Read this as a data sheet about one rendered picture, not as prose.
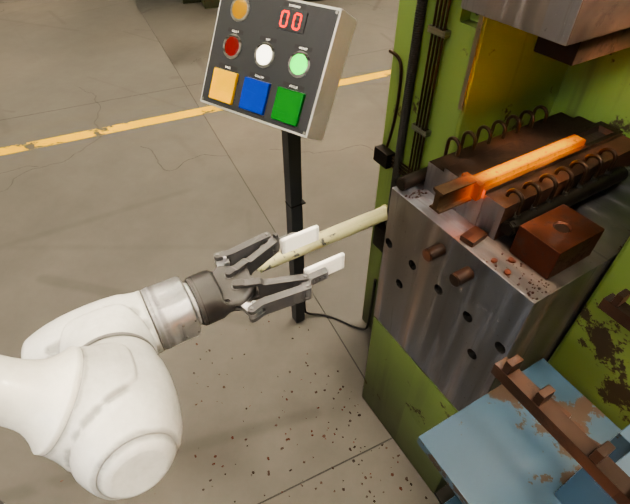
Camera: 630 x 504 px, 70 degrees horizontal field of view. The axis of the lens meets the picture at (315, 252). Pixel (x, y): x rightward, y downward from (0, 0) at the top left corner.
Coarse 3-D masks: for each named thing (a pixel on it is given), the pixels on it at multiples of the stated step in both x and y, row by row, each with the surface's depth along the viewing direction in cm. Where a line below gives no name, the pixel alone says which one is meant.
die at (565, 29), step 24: (480, 0) 70; (504, 0) 66; (528, 0) 63; (552, 0) 60; (576, 0) 58; (600, 0) 59; (624, 0) 62; (528, 24) 64; (552, 24) 61; (576, 24) 59; (600, 24) 62; (624, 24) 65
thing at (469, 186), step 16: (560, 144) 93; (576, 144) 93; (512, 160) 89; (528, 160) 89; (544, 160) 90; (464, 176) 83; (480, 176) 85; (496, 176) 85; (448, 192) 79; (464, 192) 83; (480, 192) 83; (432, 208) 83; (448, 208) 82
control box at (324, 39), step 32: (224, 0) 110; (256, 0) 105; (288, 0) 101; (224, 32) 111; (256, 32) 106; (288, 32) 102; (320, 32) 99; (352, 32) 103; (224, 64) 112; (256, 64) 108; (288, 64) 103; (320, 64) 100; (320, 96) 102; (288, 128) 106; (320, 128) 108
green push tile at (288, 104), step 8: (280, 88) 105; (280, 96) 105; (288, 96) 104; (296, 96) 103; (304, 96) 102; (280, 104) 105; (288, 104) 104; (296, 104) 103; (272, 112) 107; (280, 112) 106; (288, 112) 105; (296, 112) 104; (280, 120) 106; (288, 120) 105; (296, 120) 104
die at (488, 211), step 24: (552, 120) 106; (576, 120) 104; (480, 144) 98; (504, 144) 98; (528, 144) 96; (600, 144) 96; (624, 144) 96; (432, 168) 93; (456, 168) 90; (480, 168) 90; (528, 168) 88; (552, 168) 89; (576, 168) 89; (432, 192) 96; (504, 192) 84; (528, 192) 84; (480, 216) 86; (504, 216) 82
